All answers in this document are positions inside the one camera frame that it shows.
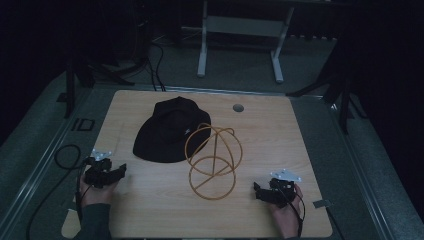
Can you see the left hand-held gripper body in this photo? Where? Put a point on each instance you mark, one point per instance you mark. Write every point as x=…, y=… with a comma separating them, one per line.
x=98, y=168

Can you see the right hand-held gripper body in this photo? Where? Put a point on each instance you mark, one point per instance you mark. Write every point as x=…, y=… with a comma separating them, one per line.
x=281, y=188

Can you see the black bucket hat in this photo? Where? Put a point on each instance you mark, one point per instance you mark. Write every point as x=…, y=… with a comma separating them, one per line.
x=166, y=133

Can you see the person's left hand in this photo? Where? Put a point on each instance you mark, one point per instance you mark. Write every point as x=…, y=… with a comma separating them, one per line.
x=96, y=195

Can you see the person's right hand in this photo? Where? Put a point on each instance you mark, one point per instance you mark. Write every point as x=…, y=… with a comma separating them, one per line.
x=286, y=215

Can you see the grey tape piece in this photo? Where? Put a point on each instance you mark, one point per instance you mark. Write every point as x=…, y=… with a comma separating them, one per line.
x=322, y=203

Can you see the black tripod stand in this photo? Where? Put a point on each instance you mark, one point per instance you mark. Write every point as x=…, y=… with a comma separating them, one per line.
x=336, y=86
x=86, y=73

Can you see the black rectangular frame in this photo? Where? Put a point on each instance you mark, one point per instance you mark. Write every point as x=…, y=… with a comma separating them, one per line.
x=83, y=124

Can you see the white metal desk frame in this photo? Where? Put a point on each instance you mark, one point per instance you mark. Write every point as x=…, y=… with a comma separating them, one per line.
x=243, y=40

